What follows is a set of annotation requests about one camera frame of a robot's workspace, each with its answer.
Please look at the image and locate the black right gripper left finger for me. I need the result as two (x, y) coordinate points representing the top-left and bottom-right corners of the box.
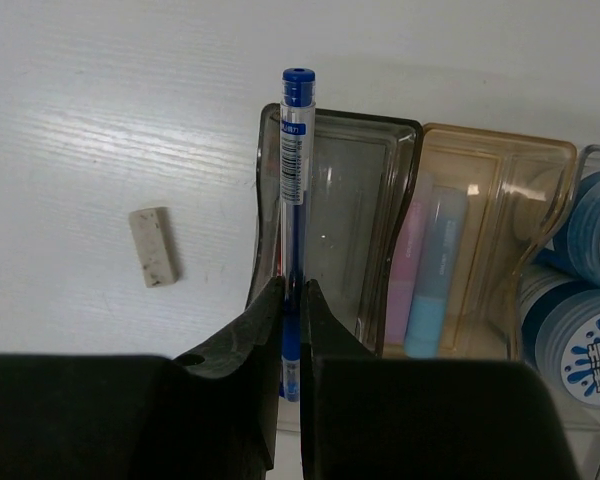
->
(0, 289), (283, 479)

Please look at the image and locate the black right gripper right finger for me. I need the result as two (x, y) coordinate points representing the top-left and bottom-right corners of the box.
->
(300, 281), (578, 479)

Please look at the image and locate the pink glue stick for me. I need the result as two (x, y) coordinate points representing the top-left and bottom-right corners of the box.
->
(384, 172), (433, 345)

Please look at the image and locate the blue glue stick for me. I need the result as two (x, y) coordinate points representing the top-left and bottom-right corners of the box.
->
(404, 186), (468, 358)

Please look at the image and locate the blue pen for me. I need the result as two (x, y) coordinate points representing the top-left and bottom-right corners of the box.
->
(279, 67), (316, 403)

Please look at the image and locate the red pen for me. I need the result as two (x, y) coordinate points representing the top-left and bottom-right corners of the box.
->
(276, 245), (283, 276)

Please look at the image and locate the transparent compartment organizer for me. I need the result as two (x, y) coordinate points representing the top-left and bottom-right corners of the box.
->
(250, 104), (600, 433)

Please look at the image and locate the white dirty eraser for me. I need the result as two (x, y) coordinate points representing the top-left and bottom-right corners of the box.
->
(128, 207), (179, 288)

